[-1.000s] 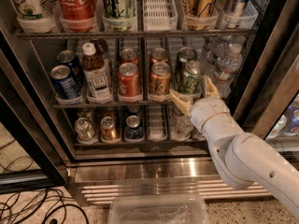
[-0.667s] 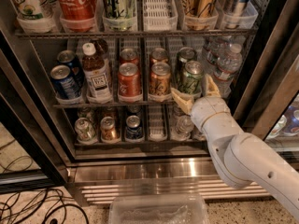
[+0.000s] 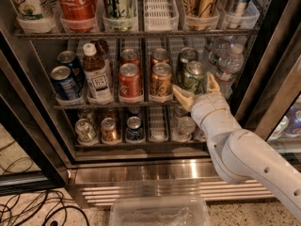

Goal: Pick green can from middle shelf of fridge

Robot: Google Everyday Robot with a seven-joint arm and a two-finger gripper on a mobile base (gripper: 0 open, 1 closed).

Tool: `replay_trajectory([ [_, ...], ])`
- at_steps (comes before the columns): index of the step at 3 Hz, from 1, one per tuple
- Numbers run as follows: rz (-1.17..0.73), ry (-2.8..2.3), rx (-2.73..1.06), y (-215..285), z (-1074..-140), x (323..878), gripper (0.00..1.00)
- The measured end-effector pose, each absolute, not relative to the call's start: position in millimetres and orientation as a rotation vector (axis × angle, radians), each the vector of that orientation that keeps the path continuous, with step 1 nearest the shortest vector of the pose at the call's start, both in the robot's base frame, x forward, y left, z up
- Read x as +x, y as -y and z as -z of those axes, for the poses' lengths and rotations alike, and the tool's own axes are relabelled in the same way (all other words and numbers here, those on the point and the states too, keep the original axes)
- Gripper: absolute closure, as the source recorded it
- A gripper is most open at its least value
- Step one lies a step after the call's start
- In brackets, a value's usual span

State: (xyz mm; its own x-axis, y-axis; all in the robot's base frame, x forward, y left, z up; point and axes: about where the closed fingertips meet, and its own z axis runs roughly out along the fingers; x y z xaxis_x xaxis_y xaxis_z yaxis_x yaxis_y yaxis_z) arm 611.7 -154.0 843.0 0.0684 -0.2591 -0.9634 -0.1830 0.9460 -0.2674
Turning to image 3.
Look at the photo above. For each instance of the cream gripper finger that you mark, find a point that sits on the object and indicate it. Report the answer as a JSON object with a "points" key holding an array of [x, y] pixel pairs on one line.
{"points": [[185, 98], [211, 84]]}

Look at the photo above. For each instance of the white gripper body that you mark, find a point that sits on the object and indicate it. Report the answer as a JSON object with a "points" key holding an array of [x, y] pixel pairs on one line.
{"points": [[209, 106]]}

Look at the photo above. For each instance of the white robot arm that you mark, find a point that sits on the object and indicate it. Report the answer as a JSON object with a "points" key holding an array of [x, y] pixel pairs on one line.
{"points": [[239, 154]]}

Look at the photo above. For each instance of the clear bottle bottom shelf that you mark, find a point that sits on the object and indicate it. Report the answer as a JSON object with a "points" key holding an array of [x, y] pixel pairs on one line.
{"points": [[184, 129]]}

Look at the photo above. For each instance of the tea bottle bottom shelf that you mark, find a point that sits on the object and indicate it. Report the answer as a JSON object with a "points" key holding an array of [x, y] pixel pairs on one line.
{"points": [[199, 135]]}

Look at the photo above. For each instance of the front orange can middle shelf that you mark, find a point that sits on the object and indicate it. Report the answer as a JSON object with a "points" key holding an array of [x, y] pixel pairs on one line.
{"points": [[161, 80]]}

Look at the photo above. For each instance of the front water bottle middle shelf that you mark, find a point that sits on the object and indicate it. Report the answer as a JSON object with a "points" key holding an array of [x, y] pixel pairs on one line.
{"points": [[230, 62]]}

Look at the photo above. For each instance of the water bottle shelf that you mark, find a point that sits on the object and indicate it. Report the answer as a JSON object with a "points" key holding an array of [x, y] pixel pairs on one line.
{"points": [[212, 50], [230, 62]]}

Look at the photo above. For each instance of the empty white bottom shelf tray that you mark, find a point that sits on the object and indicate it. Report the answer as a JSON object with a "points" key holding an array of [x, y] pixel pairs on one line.
{"points": [[158, 127]]}

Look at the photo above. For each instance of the empty white shelf tray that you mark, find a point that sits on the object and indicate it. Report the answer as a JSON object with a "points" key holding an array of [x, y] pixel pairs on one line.
{"points": [[160, 15], [158, 127]]}

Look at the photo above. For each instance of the rear water bottle middle shelf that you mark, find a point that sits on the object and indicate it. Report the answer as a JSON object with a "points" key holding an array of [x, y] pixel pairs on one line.
{"points": [[212, 50]]}

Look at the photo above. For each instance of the rear orange can middle shelf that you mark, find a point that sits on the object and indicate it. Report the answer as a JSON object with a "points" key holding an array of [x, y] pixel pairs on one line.
{"points": [[159, 55]]}

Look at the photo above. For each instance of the front red cola can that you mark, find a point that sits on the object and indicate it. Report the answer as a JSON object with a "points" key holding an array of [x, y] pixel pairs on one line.
{"points": [[129, 81]]}

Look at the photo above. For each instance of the red cola can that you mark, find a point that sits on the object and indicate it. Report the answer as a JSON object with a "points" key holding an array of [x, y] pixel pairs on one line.
{"points": [[130, 55], [129, 81]]}

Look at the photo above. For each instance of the fridge glass door right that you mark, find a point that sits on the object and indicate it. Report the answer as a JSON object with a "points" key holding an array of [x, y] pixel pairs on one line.
{"points": [[270, 83]]}

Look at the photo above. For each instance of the blue can bottom shelf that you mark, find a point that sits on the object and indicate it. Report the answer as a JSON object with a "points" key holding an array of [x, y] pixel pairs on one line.
{"points": [[135, 129]]}

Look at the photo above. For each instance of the rear red cola can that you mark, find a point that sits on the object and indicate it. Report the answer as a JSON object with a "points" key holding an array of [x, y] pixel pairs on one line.
{"points": [[130, 55]]}

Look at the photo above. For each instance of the dark tall can top shelf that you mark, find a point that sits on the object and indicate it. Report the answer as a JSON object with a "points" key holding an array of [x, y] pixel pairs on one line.
{"points": [[236, 10]]}

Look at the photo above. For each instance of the orange can bottom shelf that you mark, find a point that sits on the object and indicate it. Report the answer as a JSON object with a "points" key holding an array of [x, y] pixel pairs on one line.
{"points": [[109, 130]]}

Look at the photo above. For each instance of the orange tall can top shelf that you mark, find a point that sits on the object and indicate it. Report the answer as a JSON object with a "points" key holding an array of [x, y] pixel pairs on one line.
{"points": [[200, 14]]}

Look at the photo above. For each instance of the empty white top shelf tray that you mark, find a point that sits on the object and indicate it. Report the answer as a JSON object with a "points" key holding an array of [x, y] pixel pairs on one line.
{"points": [[160, 15]]}

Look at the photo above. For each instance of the white green can bottom shelf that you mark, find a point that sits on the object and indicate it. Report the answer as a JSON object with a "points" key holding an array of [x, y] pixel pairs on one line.
{"points": [[85, 130]]}

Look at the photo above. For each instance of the green tall can top shelf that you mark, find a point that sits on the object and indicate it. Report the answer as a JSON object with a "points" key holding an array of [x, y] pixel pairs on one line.
{"points": [[121, 13]]}

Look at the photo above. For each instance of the front blue can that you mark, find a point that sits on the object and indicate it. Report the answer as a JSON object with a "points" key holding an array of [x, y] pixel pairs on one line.
{"points": [[64, 83]]}

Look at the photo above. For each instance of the rear blue can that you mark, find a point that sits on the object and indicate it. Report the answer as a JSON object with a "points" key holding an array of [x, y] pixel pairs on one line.
{"points": [[71, 60]]}

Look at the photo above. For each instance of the fridge bottom vent grille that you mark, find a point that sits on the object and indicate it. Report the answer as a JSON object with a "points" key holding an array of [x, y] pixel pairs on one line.
{"points": [[210, 191]]}

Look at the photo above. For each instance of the red coca-cola can top shelf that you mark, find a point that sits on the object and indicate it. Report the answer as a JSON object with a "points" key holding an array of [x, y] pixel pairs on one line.
{"points": [[78, 12]]}

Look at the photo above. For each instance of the white green 7up can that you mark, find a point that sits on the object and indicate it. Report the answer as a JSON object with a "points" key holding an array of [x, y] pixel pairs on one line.
{"points": [[34, 9]]}

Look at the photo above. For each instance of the front iced tea bottle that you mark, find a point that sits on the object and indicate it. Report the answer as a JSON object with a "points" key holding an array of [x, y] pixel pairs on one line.
{"points": [[97, 76]]}

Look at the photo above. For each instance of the iced tea bottle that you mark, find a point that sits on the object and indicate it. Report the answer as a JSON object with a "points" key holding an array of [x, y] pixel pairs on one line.
{"points": [[102, 48], [97, 76]]}

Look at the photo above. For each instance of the rear iced tea bottle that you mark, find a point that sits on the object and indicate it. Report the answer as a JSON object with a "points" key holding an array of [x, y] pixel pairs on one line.
{"points": [[102, 48]]}

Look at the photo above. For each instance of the clear plastic bin on floor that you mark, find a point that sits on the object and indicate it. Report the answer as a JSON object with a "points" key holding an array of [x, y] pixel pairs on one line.
{"points": [[160, 211]]}

